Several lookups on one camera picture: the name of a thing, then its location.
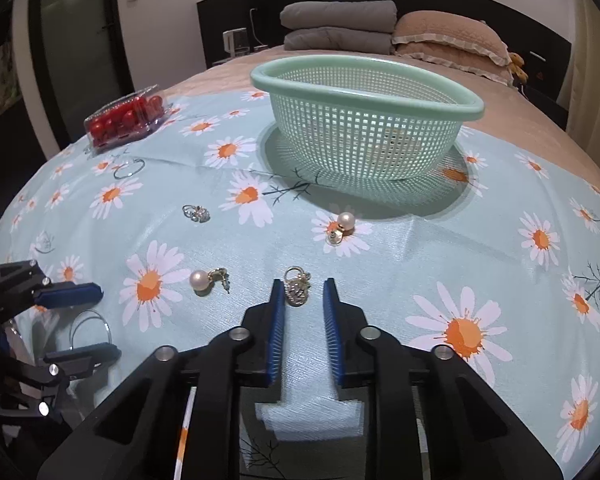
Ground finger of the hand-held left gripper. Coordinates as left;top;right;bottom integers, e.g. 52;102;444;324
0;260;104;333
0;342;123;425

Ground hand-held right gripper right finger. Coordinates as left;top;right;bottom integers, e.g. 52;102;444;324
322;277;563;480

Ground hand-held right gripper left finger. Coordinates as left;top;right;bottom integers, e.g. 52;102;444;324
37;278;287;480

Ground silver hoop ring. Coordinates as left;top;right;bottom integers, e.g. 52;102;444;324
70;309;113;351

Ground gold pendant earring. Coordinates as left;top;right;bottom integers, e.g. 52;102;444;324
283;266;312;308

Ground green plastic mesh basket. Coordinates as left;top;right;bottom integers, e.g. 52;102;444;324
250;54;486;182

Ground pearl earring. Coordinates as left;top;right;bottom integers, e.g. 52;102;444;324
189;267;232;297
325;211;356;246

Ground daisy print cloth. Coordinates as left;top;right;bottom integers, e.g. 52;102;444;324
0;87;600;480

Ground thin silver hoop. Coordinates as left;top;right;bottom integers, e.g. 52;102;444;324
112;158;146;180

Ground silver rhinestone earring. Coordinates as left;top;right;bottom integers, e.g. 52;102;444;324
182;204;212;224

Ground clear box of red tomatoes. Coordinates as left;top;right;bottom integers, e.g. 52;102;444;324
83;84;173;155

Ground frosted glass door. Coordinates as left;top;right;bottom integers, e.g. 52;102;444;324
11;0;133;157

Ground beige bedspread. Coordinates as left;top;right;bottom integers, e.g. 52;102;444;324
45;42;600;201

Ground grey folded blanket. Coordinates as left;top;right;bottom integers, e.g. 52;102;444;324
280;0;399;34
283;27;396;55

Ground beige frilled pillow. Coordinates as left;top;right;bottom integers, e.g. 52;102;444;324
394;42;515;87
391;10;511;67

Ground white bedside device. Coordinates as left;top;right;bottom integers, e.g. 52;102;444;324
222;27;251;59

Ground black headboard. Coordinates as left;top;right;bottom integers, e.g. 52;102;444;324
196;0;574;132

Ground yellow plush toy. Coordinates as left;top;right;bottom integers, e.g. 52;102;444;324
509;51;531;84

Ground cream curtain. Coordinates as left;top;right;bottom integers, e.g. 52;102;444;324
564;0;600;173

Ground white charging cable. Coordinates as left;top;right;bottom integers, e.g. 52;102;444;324
249;7;271;52

